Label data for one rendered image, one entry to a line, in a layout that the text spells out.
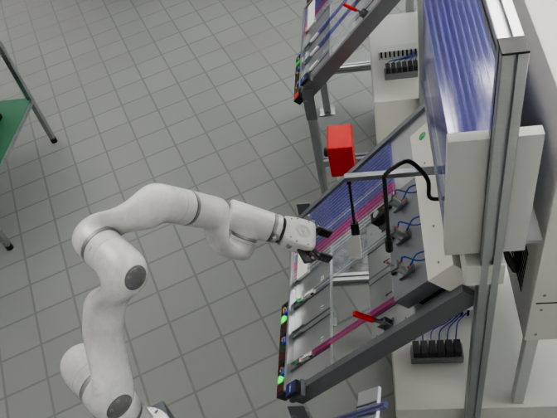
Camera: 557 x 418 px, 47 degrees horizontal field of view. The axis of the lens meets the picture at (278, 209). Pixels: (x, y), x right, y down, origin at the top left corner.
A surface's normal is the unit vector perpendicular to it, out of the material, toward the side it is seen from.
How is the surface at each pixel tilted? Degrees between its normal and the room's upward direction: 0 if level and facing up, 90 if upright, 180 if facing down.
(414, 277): 46
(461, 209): 90
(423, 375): 0
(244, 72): 0
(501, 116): 90
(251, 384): 0
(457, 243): 90
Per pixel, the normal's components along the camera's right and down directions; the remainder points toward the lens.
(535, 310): -0.05, 0.75
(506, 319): -0.17, -0.66
